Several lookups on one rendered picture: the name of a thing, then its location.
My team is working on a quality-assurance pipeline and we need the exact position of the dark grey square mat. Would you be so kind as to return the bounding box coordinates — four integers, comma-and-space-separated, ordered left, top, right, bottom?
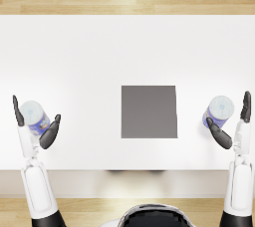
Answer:
121, 85, 178, 139

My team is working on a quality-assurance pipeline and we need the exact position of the blue can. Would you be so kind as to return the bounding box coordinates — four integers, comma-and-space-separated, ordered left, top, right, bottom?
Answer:
202, 95, 235, 129
19, 100, 52, 137

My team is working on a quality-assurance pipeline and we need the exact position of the dark round robot body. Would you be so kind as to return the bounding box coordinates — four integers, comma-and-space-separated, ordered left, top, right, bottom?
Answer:
99, 203, 197, 227

